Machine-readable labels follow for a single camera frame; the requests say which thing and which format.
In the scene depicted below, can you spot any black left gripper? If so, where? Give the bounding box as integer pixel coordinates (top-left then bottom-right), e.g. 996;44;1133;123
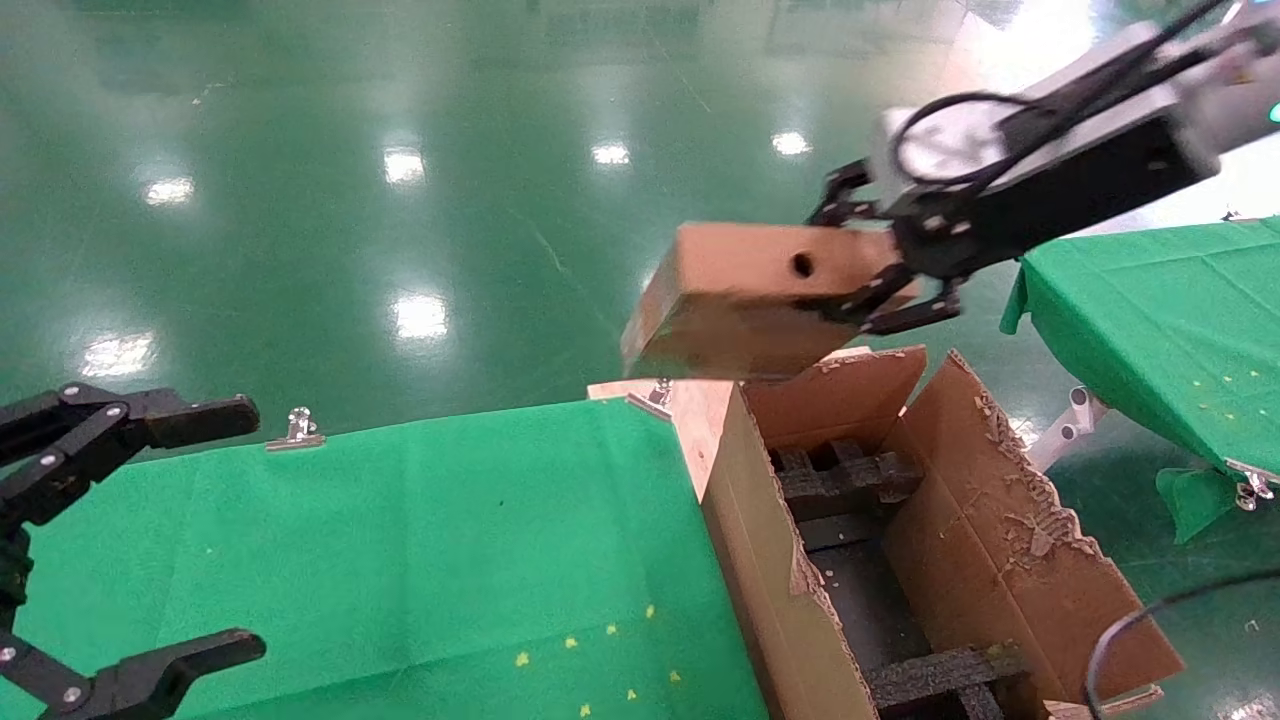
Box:
0;384;268;720

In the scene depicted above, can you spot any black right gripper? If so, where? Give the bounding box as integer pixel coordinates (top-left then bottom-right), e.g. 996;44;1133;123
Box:
808;105;1221;337

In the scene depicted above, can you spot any small brown cardboard box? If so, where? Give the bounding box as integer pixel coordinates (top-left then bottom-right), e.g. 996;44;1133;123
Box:
620;222;916;381

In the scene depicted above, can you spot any black foam carton insert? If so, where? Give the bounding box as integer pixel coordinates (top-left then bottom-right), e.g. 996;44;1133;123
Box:
770;440;1031;720

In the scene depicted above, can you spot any large open cardboard carton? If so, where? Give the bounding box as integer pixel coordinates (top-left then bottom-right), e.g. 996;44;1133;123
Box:
700;345;1186;720

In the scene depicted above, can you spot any grey flat box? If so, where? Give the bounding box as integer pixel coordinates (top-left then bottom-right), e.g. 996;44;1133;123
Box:
800;515;936;691

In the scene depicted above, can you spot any silver binder clip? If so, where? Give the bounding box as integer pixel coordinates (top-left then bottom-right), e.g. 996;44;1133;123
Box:
264;407;326;453
1228;460;1276;513
628;378;676;421

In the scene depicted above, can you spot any green tablecloth with yellow marks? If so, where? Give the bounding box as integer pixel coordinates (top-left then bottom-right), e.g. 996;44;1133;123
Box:
0;398;771;720

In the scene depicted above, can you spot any light wooden board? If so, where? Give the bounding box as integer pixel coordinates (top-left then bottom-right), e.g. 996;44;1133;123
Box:
587;372;743;501

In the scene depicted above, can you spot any green tablecloth with hanging corner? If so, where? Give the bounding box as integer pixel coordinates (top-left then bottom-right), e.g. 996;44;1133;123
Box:
998;215;1280;546

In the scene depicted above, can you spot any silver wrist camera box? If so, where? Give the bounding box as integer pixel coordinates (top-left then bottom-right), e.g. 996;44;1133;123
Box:
868;95;1016;196

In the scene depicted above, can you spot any black looped camera cable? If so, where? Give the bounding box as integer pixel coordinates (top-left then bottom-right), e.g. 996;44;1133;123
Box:
893;0;1236;191

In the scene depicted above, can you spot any white table leg frame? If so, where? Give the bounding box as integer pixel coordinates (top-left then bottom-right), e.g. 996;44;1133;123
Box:
1025;385;1111;476

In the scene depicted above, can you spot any grey metal camera bracket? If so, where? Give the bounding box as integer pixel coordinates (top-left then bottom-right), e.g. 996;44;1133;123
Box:
1015;22;1241;121

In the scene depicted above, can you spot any long black dangling cable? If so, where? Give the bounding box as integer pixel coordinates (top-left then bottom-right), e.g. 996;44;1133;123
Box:
1085;568;1280;720

